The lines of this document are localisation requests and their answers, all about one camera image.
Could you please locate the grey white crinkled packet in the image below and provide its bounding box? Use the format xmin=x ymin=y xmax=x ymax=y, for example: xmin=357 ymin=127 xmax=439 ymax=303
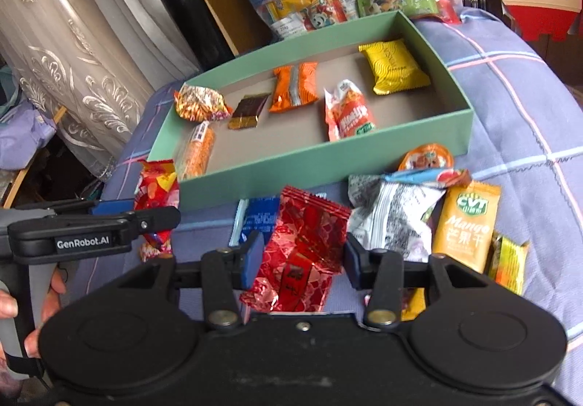
xmin=348 ymin=175 xmax=445 ymax=262

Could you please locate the blue white wafer packet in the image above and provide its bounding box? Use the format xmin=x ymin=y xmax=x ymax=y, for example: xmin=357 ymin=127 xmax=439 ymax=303
xmin=228 ymin=197 xmax=279 ymax=247

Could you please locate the red rainbow skittles bag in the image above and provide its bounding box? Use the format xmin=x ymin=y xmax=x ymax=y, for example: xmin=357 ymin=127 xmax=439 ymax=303
xmin=134 ymin=159 xmax=179 ymax=262

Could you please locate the red foil patterned packet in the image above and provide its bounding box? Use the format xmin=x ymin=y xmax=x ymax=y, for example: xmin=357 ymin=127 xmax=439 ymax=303
xmin=240 ymin=186 xmax=351 ymax=313

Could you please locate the orange mango snack packet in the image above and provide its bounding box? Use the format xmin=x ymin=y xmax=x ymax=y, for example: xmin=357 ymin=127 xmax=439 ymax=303
xmin=432 ymin=181 xmax=501 ymax=273

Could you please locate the pink blue vitamin packet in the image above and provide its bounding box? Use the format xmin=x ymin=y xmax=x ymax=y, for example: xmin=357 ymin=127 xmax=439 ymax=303
xmin=383 ymin=168 xmax=472 ymax=189

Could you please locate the yellow green small packet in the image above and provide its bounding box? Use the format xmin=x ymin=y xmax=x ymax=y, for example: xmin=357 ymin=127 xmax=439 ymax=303
xmin=485 ymin=231 xmax=531 ymax=296

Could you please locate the maroon gold candy packet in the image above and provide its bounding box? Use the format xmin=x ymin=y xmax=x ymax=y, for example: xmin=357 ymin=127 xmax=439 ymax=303
xmin=227 ymin=93 xmax=270 ymax=130

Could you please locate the yellow gold snack packet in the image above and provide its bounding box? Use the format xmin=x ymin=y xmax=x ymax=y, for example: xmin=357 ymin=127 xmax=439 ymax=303
xmin=359 ymin=39 xmax=431 ymax=95

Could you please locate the person left hand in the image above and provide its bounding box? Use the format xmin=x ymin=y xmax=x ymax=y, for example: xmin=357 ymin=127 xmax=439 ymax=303
xmin=1 ymin=264 xmax=61 ymax=381

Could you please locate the orange cracker stick packet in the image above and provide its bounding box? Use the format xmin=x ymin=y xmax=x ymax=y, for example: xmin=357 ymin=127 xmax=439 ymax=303
xmin=175 ymin=122 xmax=215 ymax=181

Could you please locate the orange round jelly cup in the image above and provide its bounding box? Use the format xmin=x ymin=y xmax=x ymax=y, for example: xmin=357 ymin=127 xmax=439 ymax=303
xmin=398 ymin=144 xmax=454 ymax=170

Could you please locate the orange patterned crinkled snack bag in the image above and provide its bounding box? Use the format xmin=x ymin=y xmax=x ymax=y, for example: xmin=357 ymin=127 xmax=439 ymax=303
xmin=174 ymin=83 xmax=232 ymax=123

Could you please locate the red orange sausage packet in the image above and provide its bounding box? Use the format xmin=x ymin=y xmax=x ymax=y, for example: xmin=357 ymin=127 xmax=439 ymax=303
xmin=324 ymin=79 xmax=376 ymax=141

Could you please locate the green cardboard box tray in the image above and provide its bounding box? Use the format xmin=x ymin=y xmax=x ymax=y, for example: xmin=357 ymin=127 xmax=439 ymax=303
xmin=146 ymin=9 xmax=476 ymax=212

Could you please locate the white lace curtain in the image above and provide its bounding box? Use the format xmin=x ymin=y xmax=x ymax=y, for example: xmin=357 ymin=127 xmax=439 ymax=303
xmin=1 ymin=0 xmax=199 ymax=180

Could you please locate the blue plaid cushion cover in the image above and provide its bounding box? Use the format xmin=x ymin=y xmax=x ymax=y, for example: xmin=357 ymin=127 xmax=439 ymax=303
xmin=67 ymin=6 xmax=583 ymax=397

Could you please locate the orange silver snack packet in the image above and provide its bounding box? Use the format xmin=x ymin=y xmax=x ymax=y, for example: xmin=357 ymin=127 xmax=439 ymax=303
xmin=269 ymin=62 xmax=319 ymax=113

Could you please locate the black cylinder flask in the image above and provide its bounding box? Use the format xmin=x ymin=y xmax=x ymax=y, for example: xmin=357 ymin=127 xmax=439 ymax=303
xmin=161 ymin=0 xmax=235 ymax=71

